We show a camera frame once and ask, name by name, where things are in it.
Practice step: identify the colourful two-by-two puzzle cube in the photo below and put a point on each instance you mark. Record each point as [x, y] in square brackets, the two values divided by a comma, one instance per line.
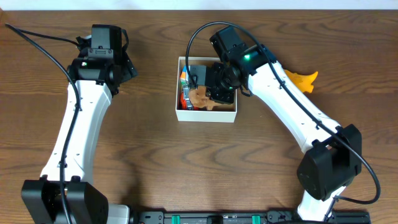
[184, 74]

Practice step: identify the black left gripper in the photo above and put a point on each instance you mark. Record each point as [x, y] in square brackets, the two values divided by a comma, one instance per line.
[129, 69]

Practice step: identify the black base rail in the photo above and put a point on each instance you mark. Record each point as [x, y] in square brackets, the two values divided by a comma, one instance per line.
[217, 217]

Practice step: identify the orange toy dinosaur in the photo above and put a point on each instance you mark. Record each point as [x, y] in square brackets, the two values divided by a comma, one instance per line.
[303, 82]

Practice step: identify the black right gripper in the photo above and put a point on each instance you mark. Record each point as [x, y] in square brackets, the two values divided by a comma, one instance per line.
[217, 94]

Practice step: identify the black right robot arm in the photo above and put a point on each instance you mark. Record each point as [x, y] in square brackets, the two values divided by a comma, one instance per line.
[332, 154]

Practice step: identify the brown plush toy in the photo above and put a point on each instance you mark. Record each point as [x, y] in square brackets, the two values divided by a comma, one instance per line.
[199, 99]

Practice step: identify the white cardboard box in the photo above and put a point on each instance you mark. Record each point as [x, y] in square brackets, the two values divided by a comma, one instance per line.
[219, 114]

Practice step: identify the red and grey toy truck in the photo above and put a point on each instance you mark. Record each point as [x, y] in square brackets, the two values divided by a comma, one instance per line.
[185, 102]

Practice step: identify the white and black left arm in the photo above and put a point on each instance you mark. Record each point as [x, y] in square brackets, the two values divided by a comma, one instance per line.
[64, 192]

